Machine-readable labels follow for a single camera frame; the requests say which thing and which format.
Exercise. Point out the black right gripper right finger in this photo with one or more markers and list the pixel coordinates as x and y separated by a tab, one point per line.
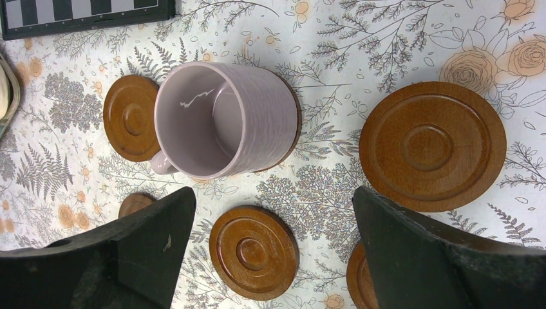
418	262

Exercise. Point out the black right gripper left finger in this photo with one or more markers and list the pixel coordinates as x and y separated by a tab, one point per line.
131	262

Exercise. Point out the brown wooden coaster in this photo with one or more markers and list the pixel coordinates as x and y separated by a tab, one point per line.
254	252
128	117
298	123
359	280
432	146

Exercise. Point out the dark walnut coaster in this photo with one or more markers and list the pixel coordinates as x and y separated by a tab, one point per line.
134	202

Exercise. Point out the lilac mug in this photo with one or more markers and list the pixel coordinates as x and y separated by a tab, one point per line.
214	120

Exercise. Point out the floral tablecloth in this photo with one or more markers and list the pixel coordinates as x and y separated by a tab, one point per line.
61	177

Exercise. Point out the black white chessboard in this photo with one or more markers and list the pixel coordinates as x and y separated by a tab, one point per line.
33	18

